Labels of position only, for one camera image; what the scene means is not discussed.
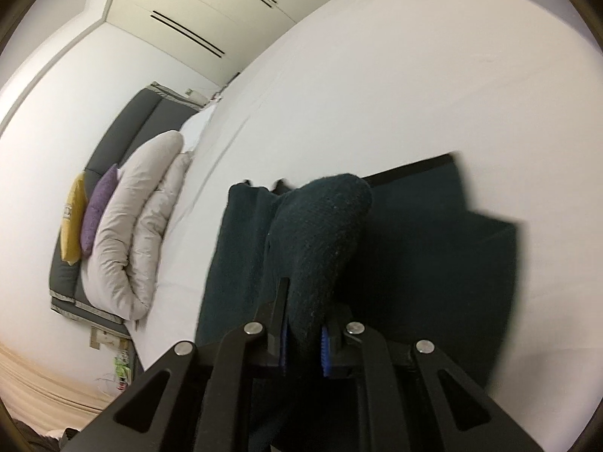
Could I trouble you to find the cream wardrobe with dark handles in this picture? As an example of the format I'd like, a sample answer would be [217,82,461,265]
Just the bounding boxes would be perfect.
[106,0,330,87]

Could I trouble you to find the white pillow at headboard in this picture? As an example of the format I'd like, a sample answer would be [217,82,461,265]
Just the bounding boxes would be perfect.
[180,103,217,152]

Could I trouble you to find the green items on floor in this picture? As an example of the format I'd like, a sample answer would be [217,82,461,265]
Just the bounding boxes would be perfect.
[113,350,132,391]

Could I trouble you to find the yellow cushion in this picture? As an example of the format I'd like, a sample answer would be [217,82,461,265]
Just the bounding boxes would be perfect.
[59,173,88,265]

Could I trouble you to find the large beige pillow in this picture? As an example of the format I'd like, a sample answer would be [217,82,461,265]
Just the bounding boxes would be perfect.
[82,131,184,321]

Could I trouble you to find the white bed sheet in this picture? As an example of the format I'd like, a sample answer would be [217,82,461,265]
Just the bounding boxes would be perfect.
[133,0,602,451]

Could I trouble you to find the purple cushion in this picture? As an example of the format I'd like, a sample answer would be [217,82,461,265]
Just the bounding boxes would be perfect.
[80,163,119,257]

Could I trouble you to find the dark grey upholstered headboard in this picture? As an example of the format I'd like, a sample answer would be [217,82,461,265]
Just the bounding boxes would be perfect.
[49,82,201,340]

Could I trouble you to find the dark green knit garment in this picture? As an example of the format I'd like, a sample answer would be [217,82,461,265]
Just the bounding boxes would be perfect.
[193,151,519,452]

